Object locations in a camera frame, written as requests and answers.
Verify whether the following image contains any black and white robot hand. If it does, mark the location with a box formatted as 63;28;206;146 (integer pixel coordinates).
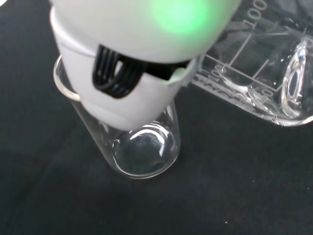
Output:
48;0;235;130

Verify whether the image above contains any clear plain glass beaker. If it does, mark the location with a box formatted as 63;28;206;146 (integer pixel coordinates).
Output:
53;55;182;181

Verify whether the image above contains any black bench cloth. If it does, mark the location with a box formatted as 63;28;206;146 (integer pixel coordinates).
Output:
0;0;313;235

